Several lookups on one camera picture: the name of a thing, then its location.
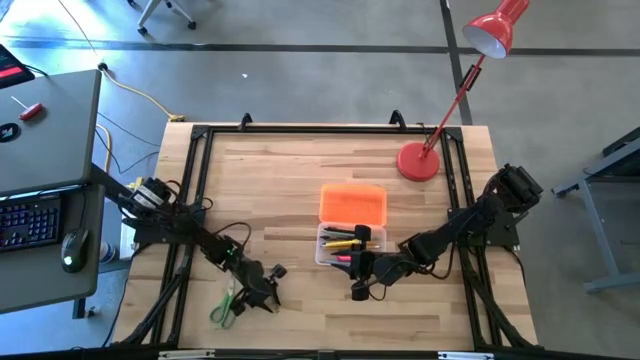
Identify black keyboard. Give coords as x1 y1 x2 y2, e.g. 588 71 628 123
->
0 195 63 253

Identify black tablet red screen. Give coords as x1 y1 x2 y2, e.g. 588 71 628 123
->
0 43 36 90

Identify round black coaster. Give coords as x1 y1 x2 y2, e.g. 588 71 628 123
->
0 122 23 144

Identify clear supply box orange lid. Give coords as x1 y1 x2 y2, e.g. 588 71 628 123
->
314 183 389 268

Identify grey desk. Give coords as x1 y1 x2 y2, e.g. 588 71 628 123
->
0 68 106 316

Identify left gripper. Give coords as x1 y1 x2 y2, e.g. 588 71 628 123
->
232 259 281 317

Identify yellow extension cable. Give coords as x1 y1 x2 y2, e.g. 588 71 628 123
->
97 62 186 124

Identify red handled hex key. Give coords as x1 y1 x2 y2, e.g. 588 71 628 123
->
9 94 45 122

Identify office chair wheel base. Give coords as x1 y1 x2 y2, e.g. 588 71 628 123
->
127 0 198 36

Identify green handled scissors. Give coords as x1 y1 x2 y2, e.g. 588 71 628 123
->
208 277 240 331

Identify black computer mouse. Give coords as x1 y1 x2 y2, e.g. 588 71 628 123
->
59 227 91 274

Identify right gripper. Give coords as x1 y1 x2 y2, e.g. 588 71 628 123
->
330 248 401 287

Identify silver frame bracket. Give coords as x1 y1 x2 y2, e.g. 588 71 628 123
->
438 350 496 360
158 349 216 360

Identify red desk lamp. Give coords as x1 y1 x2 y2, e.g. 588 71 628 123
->
395 0 531 183

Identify blue grey metal table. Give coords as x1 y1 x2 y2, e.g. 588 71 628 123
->
552 124 640 295

